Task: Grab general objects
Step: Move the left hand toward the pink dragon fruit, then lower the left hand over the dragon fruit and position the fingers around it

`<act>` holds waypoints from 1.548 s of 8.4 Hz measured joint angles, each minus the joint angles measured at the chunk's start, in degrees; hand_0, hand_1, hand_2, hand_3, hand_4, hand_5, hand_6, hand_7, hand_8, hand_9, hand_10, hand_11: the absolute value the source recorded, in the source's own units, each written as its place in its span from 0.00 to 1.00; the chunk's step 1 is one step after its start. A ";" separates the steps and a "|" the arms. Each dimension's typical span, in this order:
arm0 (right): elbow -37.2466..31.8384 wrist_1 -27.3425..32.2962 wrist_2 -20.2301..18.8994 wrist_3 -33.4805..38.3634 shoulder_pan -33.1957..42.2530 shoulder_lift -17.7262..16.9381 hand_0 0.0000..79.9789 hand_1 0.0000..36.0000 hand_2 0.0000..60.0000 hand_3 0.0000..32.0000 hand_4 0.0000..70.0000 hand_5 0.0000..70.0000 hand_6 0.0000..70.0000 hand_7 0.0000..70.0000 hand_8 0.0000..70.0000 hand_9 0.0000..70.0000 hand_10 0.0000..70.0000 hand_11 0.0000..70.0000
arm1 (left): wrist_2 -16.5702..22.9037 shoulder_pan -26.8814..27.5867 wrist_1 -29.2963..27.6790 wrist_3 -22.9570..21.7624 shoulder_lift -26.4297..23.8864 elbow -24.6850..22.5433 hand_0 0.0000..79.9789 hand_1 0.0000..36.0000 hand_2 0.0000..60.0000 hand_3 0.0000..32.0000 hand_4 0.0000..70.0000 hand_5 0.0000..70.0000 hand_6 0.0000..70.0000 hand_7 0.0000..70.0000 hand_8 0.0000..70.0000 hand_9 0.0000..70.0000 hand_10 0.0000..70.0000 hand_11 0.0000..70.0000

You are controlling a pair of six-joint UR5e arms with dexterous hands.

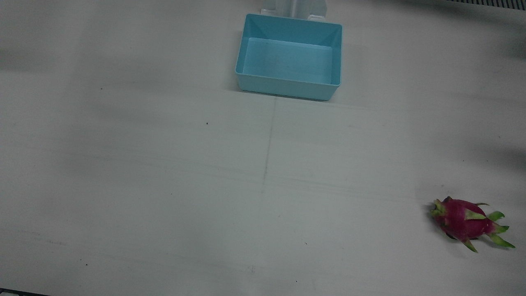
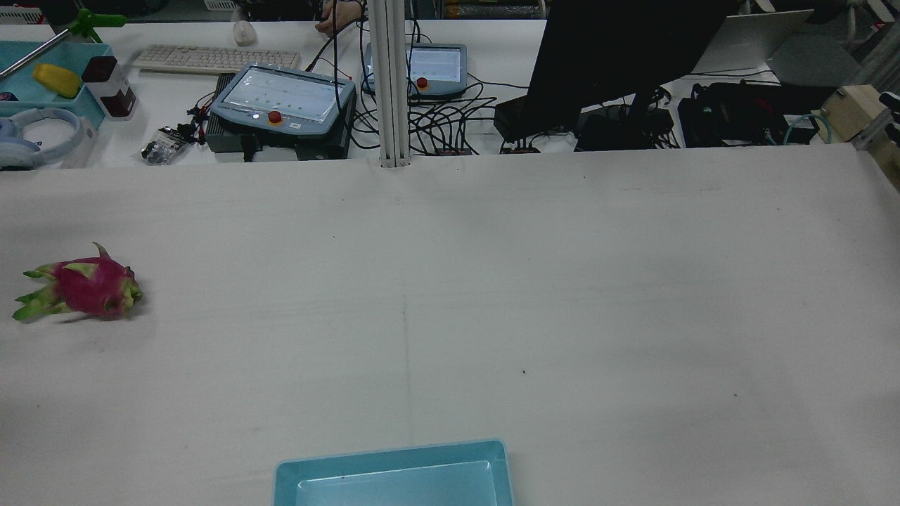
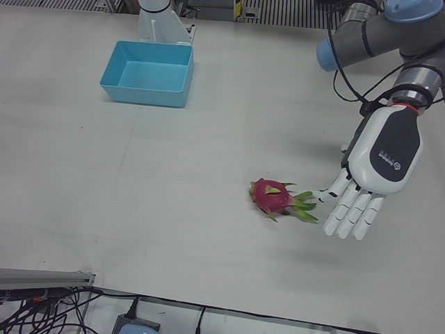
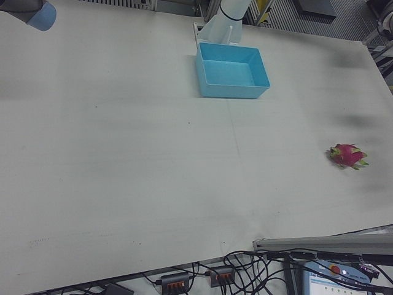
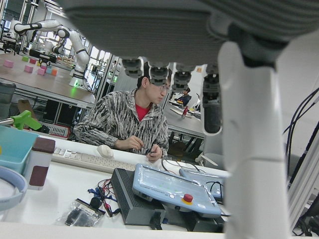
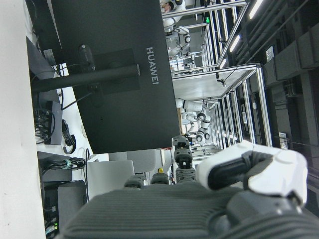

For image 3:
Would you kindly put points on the light blue plastic bin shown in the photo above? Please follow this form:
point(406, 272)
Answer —
point(149, 74)

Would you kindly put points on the black yellow striped post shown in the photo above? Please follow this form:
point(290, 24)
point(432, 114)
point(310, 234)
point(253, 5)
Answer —
point(238, 7)

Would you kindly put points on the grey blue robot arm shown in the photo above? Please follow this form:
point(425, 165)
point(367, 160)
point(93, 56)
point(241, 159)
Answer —
point(382, 24)

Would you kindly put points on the grey power adapter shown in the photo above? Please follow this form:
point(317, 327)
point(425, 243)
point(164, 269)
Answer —
point(133, 325)

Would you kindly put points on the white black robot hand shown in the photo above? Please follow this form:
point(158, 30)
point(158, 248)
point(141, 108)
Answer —
point(379, 146)

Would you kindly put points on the pink dragon fruit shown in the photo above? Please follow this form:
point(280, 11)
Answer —
point(270, 198)

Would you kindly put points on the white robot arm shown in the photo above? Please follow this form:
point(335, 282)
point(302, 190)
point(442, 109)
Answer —
point(154, 5)

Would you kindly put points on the aluminium profile rail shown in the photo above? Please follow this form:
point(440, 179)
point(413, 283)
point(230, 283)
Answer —
point(41, 276)

